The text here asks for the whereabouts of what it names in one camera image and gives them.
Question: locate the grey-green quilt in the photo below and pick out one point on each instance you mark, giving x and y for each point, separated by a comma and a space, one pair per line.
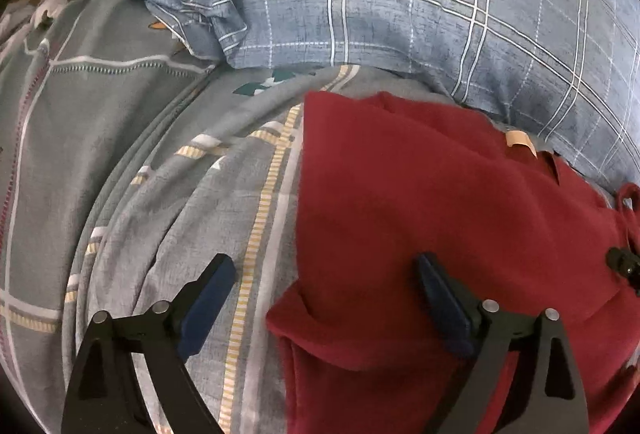
100, 123

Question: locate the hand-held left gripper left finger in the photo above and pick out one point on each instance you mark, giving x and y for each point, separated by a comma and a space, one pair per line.
207, 309

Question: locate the grey striped bed sheet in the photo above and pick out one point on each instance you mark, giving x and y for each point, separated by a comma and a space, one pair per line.
200, 214

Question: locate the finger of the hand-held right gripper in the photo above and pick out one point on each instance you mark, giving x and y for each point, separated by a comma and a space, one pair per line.
625, 264

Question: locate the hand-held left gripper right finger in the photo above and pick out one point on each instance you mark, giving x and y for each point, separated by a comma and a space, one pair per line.
445, 309

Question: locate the blue plaid pillow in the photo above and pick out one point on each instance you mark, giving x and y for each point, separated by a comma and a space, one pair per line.
375, 3

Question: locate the red small shirt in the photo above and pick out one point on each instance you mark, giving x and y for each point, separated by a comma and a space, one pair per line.
400, 189

